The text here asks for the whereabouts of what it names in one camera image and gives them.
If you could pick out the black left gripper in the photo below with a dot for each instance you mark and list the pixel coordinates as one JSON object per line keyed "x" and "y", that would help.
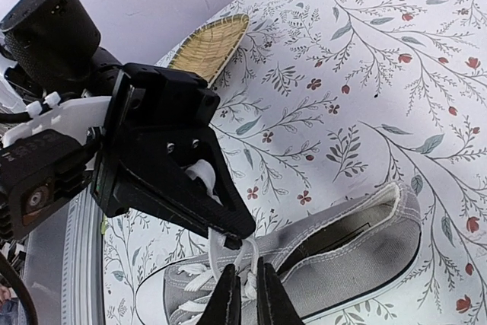
{"x": 160, "y": 157}

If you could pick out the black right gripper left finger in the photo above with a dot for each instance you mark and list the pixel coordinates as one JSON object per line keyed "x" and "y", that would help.
{"x": 224, "y": 305}

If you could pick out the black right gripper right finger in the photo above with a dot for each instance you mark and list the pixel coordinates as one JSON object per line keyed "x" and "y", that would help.
{"x": 273, "y": 304}

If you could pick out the grey sneaker with white laces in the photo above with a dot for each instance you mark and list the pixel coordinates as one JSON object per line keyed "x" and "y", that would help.
{"x": 328, "y": 261}

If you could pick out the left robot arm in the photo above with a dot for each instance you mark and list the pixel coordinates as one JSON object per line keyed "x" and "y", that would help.
{"x": 57, "y": 47}

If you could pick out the green tape piece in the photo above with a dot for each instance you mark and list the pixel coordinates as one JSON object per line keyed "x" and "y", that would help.
{"x": 103, "y": 227}

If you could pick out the yellow bamboo fan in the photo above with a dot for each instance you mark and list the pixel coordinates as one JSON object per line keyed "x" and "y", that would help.
{"x": 209, "y": 49}

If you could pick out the floral patterned table mat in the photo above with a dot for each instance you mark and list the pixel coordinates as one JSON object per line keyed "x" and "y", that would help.
{"x": 326, "y": 100}

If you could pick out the aluminium front rail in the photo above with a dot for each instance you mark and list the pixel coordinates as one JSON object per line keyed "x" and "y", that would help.
{"x": 63, "y": 268}

